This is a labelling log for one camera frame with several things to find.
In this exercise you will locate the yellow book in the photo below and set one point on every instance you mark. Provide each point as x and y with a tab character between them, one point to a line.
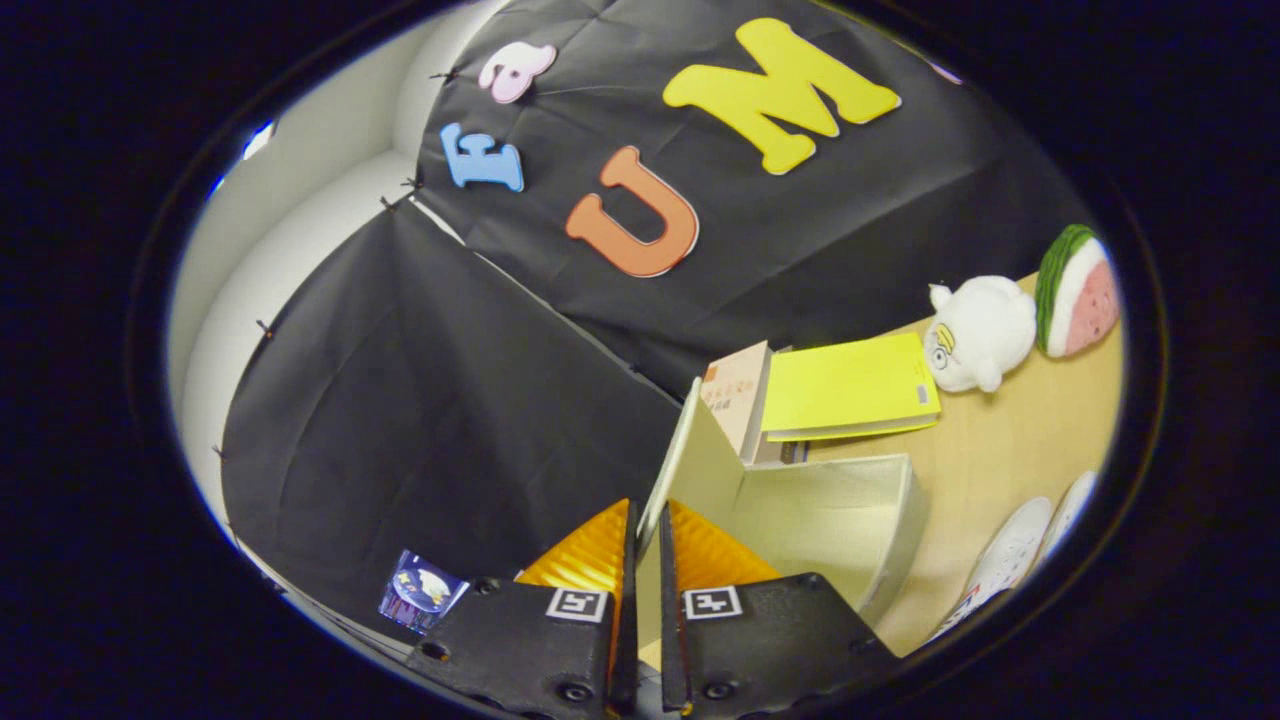
850	385

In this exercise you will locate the white plush toy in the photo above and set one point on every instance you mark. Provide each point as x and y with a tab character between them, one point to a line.
985	330

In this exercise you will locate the white canvas shoe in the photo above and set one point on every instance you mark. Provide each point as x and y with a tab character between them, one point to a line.
1005	550
1075	505

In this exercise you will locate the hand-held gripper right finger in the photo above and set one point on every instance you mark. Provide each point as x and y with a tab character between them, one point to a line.
672	650

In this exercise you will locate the pale green storage box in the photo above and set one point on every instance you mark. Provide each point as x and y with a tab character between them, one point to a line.
830	520

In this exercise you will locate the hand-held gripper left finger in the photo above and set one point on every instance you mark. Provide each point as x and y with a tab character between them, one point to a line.
630	640

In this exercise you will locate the beige book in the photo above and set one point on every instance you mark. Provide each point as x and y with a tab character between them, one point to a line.
735	390

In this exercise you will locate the watermelon slice plush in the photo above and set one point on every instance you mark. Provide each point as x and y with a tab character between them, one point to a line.
1075	300

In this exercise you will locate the blue picture screen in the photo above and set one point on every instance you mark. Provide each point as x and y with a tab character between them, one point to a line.
420	590

